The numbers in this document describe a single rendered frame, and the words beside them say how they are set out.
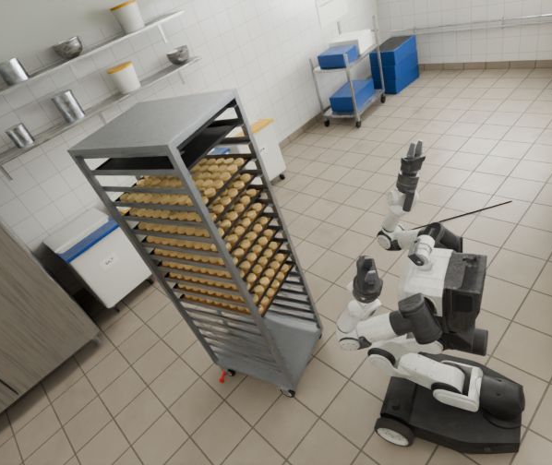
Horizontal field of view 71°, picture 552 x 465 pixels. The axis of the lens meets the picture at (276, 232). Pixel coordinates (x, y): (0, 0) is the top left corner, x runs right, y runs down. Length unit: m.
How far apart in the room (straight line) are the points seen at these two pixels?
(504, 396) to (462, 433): 0.28
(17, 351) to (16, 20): 2.56
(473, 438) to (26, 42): 4.09
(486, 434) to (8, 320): 3.06
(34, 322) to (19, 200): 1.17
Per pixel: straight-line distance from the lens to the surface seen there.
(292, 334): 2.76
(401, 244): 1.92
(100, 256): 3.67
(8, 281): 3.28
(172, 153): 1.47
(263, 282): 2.09
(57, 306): 3.44
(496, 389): 2.21
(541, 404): 2.62
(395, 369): 2.17
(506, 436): 2.32
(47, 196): 4.11
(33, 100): 4.01
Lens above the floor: 2.28
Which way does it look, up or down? 36 degrees down
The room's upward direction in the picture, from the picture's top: 21 degrees counter-clockwise
